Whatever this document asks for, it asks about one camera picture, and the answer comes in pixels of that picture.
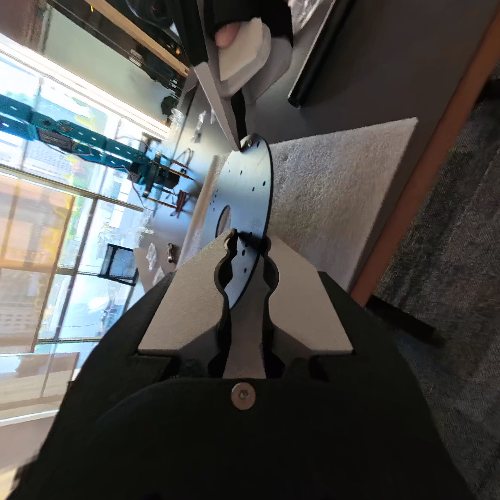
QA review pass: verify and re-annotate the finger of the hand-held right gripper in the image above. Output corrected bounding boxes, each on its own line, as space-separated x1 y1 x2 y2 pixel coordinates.
245 39 293 109
193 62 249 152

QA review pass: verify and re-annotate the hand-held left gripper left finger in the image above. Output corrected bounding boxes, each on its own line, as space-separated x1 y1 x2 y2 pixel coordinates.
137 229 238 364

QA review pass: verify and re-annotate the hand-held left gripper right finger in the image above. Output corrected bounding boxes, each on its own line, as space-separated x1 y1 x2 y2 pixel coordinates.
265 236 354 366

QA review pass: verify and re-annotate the black metal chassis plate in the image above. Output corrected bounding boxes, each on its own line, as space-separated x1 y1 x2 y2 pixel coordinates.
203 134 273 311

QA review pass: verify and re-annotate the dark desk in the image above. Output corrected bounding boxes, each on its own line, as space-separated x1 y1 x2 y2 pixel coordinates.
129 0 500 309

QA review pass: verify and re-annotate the black desk foot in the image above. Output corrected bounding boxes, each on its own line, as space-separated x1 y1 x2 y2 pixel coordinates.
365 295 446 346

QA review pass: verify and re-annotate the person's right hand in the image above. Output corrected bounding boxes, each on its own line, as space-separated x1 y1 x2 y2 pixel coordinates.
214 21 239 49

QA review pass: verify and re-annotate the white foam sheet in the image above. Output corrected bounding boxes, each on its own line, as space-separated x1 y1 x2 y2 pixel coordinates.
178 116 418 379

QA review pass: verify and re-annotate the black metal frame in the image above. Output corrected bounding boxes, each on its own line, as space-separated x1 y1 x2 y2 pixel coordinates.
98 243 139 288

